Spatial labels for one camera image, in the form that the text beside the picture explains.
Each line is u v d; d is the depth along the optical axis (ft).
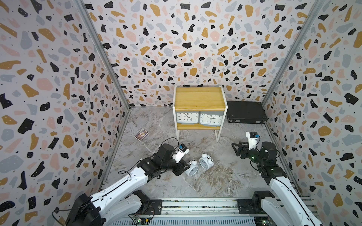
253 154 2.31
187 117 2.87
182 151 2.26
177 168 2.21
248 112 3.86
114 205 1.46
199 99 2.62
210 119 2.82
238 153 2.40
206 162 2.72
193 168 2.63
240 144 2.66
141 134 3.37
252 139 2.31
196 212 2.40
